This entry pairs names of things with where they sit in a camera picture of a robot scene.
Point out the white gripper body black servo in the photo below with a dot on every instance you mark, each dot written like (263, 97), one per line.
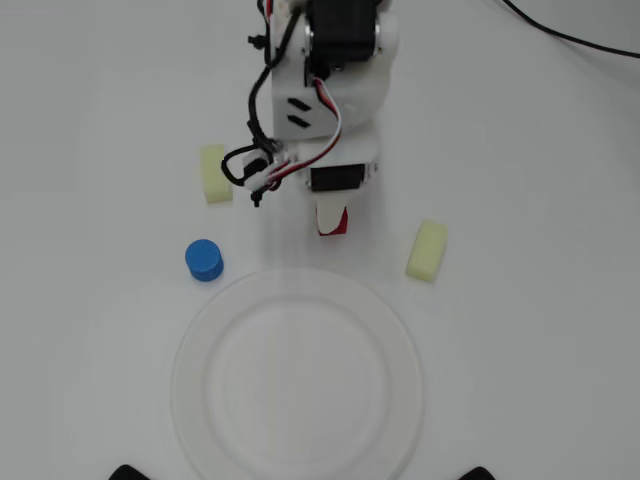
(338, 178)

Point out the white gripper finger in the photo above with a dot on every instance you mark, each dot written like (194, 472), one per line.
(331, 215)

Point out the red textured foam cube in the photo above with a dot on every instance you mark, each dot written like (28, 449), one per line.
(344, 221)

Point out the pale yellow foam block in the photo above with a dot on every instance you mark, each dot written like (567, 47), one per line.
(426, 252)
(215, 172)

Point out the blue foam cylinder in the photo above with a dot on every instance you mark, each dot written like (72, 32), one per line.
(204, 260)

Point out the white round plate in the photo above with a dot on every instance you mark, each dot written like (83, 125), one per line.
(295, 380)

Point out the black stand foot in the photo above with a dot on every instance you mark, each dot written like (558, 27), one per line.
(127, 473)
(481, 474)

